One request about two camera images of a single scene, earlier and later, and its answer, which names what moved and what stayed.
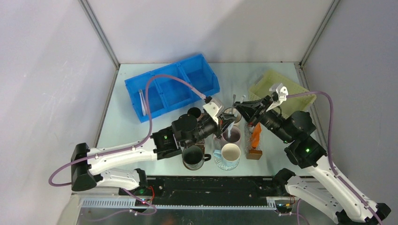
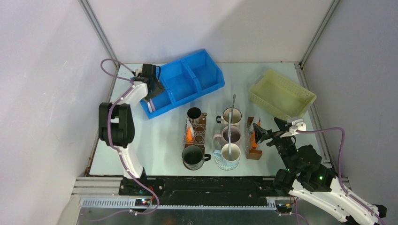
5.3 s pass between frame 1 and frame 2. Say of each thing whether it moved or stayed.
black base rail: stayed
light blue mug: stayed
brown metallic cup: stayed
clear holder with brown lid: stayed
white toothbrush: moved
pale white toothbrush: moved
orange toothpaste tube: stayed
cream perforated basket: stayed
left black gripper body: moved
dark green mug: stayed
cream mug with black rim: stayed
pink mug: stayed
